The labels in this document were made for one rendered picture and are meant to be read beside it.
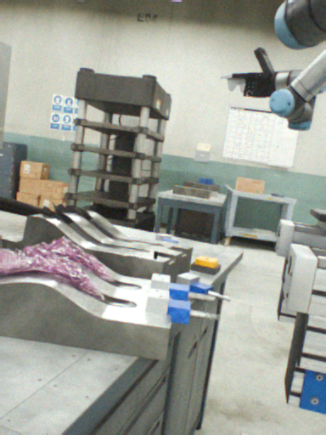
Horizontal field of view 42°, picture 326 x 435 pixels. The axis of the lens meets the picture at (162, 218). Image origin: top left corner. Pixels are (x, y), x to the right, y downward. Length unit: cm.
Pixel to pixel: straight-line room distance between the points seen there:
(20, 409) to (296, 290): 43
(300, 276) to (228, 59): 700
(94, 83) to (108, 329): 451
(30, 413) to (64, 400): 5
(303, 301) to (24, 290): 44
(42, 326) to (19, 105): 780
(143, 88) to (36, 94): 370
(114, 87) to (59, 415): 461
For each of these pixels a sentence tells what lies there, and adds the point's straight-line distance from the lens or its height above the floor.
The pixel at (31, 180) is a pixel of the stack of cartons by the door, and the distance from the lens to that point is 781.
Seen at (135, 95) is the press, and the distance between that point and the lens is 493.
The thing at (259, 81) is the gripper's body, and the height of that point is 143.
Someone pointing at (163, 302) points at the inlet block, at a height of 88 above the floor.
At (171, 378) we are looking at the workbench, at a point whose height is 53.
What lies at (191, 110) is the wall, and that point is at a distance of 749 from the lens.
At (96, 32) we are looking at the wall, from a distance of 814.
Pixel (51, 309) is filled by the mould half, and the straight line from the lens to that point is 71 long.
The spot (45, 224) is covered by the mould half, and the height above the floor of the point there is 92.
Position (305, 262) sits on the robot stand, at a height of 99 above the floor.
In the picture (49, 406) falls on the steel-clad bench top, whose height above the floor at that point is 80.
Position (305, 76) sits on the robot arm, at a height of 141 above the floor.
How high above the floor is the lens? 110
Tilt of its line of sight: 7 degrees down
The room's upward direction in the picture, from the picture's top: 8 degrees clockwise
